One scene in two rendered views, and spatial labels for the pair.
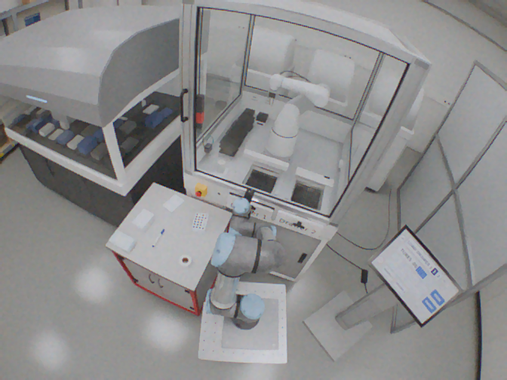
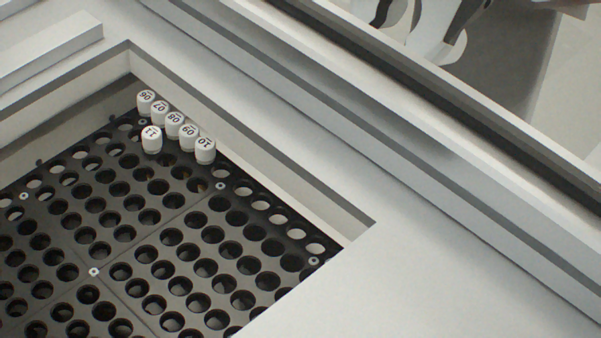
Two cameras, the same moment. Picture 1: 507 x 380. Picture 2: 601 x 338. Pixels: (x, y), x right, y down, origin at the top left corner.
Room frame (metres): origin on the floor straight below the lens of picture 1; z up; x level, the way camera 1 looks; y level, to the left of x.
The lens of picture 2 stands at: (1.33, 0.18, 1.24)
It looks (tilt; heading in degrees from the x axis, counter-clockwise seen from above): 46 degrees down; 211
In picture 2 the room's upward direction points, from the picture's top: 5 degrees clockwise
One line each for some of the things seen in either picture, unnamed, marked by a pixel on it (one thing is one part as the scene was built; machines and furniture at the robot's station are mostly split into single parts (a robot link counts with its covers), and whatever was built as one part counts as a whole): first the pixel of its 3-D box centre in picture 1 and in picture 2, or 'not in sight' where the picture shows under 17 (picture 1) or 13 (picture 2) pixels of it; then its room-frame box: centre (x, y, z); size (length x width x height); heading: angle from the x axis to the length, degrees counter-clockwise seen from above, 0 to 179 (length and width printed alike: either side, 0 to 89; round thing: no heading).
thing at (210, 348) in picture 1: (244, 323); not in sight; (0.33, -0.10, 0.70); 0.45 x 0.44 x 0.12; 7
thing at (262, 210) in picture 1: (249, 208); not in sight; (0.98, 0.00, 0.87); 0.29 x 0.02 x 0.11; 80
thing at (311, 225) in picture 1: (298, 223); not in sight; (0.94, -0.31, 0.87); 0.29 x 0.02 x 0.11; 80
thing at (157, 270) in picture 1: (176, 257); not in sight; (0.77, 0.45, 0.38); 0.62 x 0.58 x 0.76; 80
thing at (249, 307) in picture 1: (249, 307); not in sight; (0.35, -0.09, 0.94); 0.13 x 0.12 x 0.14; 92
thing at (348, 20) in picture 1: (315, 13); not in sight; (1.47, -0.13, 1.95); 0.94 x 0.87 x 0.02; 80
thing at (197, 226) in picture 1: (200, 222); not in sight; (0.86, 0.28, 0.78); 0.12 x 0.08 x 0.04; 4
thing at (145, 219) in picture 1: (143, 220); not in sight; (0.77, 0.63, 0.79); 0.13 x 0.09 x 0.05; 165
